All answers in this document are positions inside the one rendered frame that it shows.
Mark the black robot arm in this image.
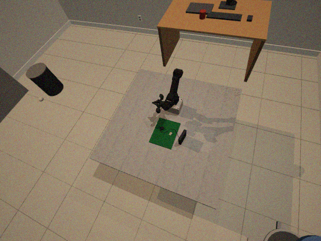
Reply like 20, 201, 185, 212
162, 68, 183, 111

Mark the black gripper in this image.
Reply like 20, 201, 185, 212
152, 94, 166, 113

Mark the green circuit board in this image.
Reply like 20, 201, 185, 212
149, 118, 180, 149

